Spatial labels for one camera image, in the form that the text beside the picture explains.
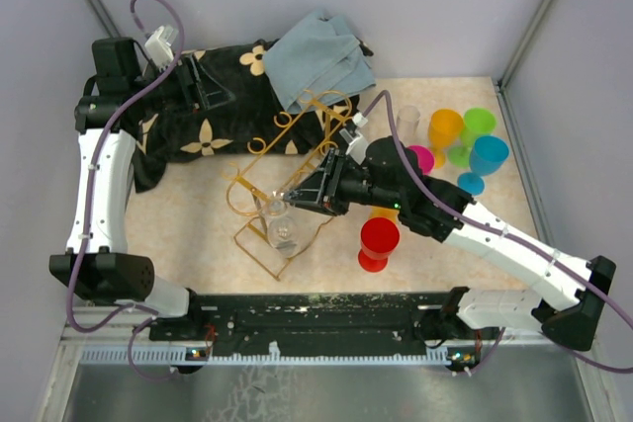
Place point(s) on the clear wine glass back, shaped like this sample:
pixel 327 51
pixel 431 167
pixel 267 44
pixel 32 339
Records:
pixel 407 123

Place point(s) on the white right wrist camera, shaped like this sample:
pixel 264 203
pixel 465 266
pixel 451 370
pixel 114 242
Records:
pixel 357 143

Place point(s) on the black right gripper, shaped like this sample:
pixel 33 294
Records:
pixel 309 195

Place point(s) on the green wine glass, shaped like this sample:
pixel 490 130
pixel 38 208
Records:
pixel 477 122

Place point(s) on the blue wine glass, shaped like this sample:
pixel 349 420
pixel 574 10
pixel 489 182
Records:
pixel 487 155

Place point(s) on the grey blue folded cloth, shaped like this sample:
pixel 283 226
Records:
pixel 320 55

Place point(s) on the gold wire glass rack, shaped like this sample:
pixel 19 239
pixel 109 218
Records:
pixel 272 166

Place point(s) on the magenta wine glass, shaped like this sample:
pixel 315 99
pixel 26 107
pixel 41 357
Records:
pixel 425 158

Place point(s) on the black cream flower blanket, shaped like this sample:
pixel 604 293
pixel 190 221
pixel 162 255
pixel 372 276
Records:
pixel 164 137

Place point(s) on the clear wine glass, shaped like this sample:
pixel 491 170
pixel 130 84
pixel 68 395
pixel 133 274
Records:
pixel 275 206
pixel 407 123
pixel 283 235

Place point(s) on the clear wine glass front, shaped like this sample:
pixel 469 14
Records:
pixel 283 235

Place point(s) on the orange yellow wine glass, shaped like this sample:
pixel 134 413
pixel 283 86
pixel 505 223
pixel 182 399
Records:
pixel 390 214

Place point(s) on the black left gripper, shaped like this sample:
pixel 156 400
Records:
pixel 204 92

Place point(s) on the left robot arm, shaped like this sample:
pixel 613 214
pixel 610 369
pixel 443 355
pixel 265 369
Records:
pixel 96 265

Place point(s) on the red wine glass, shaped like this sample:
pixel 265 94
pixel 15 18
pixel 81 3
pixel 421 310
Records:
pixel 379 237

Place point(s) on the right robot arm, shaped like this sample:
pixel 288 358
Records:
pixel 563 298

